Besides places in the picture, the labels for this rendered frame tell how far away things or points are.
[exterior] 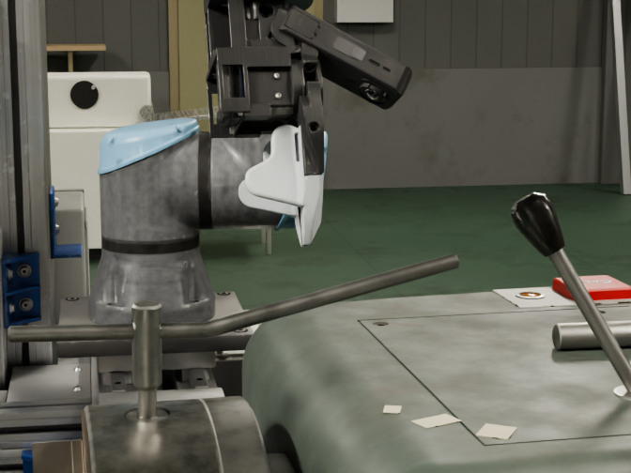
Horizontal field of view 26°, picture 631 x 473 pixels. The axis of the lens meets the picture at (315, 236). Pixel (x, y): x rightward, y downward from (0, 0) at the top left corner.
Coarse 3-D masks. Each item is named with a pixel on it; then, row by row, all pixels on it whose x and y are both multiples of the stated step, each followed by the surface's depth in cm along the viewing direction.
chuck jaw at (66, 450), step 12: (36, 444) 109; (48, 444) 110; (60, 444) 110; (72, 444) 110; (36, 456) 109; (48, 456) 109; (60, 456) 109; (72, 456) 109; (36, 468) 108; (48, 468) 108; (60, 468) 109; (72, 468) 109; (84, 468) 109
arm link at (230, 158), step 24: (216, 144) 157; (240, 144) 156; (264, 144) 155; (216, 168) 156; (240, 168) 156; (216, 192) 156; (216, 216) 158; (240, 216) 158; (264, 216) 158; (288, 216) 158
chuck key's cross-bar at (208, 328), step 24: (432, 264) 103; (456, 264) 103; (336, 288) 102; (360, 288) 102; (384, 288) 103; (264, 312) 101; (288, 312) 102; (24, 336) 99; (48, 336) 99; (72, 336) 99; (96, 336) 100; (120, 336) 100; (168, 336) 101; (192, 336) 101
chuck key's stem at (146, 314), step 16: (144, 304) 100; (160, 304) 100; (144, 320) 100; (160, 320) 100; (144, 336) 100; (144, 352) 100; (160, 352) 101; (144, 368) 100; (160, 368) 101; (144, 384) 101; (160, 384) 101; (144, 400) 101; (144, 416) 102
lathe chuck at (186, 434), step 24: (96, 408) 104; (120, 408) 103; (168, 408) 103; (192, 408) 103; (96, 432) 99; (120, 432) 99; (144, 432) 99; (168, 432) 99; (192, 432) 100; (96, 456) 96; (120, 456) 97; (144, 456) 97; (168, 456) 97; (192, 456) 97; (216, 456) 97
